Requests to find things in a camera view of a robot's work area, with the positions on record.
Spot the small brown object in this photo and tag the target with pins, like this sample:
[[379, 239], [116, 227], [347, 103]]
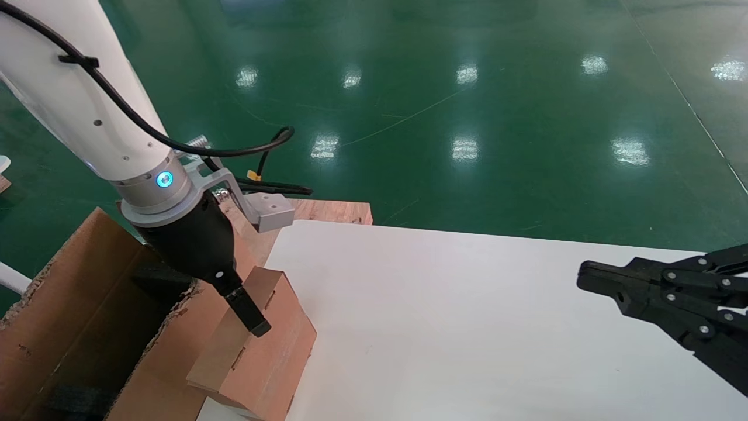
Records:
[[3, 185]]

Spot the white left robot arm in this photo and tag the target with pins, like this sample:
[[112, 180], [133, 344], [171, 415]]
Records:
[[82, 93]]

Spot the large open cardboard box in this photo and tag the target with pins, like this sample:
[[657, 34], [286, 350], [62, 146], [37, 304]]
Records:
[[70, 327]]

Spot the silver camera mounting bracket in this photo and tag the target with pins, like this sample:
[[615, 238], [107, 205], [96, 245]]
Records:
[[219, 181]]

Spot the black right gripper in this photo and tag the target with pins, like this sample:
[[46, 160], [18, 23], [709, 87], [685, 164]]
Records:
[[727, 362]]

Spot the wooden pallet board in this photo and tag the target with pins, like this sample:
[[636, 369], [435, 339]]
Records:
[[327, 210]]

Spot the black foam block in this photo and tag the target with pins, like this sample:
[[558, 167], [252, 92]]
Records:
[[76, 403], [158, 279]]

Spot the small cardboard box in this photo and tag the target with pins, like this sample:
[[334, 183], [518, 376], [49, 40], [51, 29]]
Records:
[[263, 356]]

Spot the small white object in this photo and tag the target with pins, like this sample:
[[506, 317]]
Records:
[[3, 165]]

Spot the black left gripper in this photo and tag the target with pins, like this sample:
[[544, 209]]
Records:
[[193, 245]]

